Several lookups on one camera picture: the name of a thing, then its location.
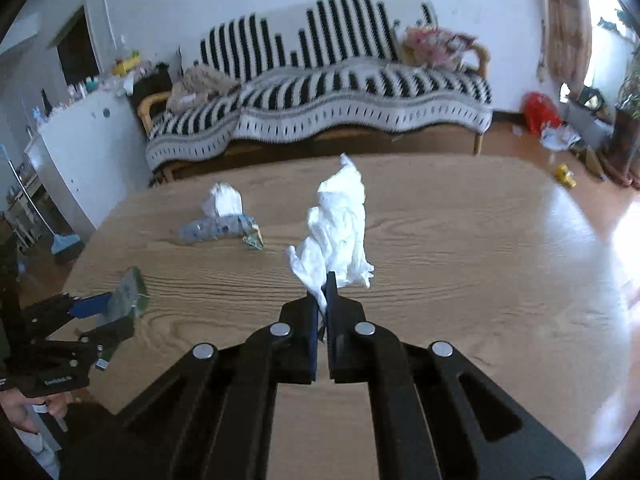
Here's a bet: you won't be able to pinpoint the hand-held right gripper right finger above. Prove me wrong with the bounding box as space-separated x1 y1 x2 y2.
325 271 587 480

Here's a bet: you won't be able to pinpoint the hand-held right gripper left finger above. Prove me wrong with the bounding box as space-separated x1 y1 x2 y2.
60 294 321 480

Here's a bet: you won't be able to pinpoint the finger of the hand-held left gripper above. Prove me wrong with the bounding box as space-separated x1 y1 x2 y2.
30 317 136 361
22 290 118 333

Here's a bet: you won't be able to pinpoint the grey foil packet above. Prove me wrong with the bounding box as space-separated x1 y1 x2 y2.
102 266 151 326

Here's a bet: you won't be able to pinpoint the large white tissue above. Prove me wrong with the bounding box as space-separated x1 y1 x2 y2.
286 153 375 311

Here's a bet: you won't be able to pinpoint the person's left hand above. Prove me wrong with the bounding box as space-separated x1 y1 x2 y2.
0 390 76 436

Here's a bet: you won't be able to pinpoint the blue broom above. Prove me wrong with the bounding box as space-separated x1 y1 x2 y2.
0 145 86 263

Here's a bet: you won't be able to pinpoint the grey crumpled plastic bag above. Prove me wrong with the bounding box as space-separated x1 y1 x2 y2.
177 213 258 245

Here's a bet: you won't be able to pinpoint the white cabinet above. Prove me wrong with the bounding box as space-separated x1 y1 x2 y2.
25 90 151 231

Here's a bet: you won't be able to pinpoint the small crumpled white tissue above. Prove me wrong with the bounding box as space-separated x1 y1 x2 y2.
201 182 244 218

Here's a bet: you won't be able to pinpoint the rattan sofa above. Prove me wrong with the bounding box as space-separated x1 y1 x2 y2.
137 42 493 183

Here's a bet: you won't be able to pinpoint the black bag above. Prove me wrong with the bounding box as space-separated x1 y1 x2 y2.
130 62 176 111

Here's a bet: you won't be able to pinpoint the clutter of bottles and packets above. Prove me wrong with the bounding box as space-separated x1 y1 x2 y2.
30 50 151 121

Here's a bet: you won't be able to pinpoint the beige cloth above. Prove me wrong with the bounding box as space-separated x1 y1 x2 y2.
167 65 241 113

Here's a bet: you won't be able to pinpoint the black-white striped sofa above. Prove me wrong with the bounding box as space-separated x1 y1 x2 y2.
145 0 493 171

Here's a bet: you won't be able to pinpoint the scattered white papers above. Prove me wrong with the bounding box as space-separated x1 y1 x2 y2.
540 125 581 152

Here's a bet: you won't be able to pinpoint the red plastic bag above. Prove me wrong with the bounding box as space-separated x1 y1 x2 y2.
522 91 563 133

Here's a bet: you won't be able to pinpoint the brown cardboard piece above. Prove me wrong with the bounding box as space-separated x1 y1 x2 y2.
575 145 606 178

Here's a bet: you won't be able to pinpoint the floral cushion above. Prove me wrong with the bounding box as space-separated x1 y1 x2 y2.
400 25 478 68

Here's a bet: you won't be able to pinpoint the white low box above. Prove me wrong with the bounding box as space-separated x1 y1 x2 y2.
560 82 616 136

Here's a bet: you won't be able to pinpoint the potted green plant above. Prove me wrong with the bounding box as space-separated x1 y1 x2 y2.
607 10 640 188

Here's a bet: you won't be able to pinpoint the brown patterned curtain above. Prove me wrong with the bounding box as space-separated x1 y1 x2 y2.
542 0 593 83

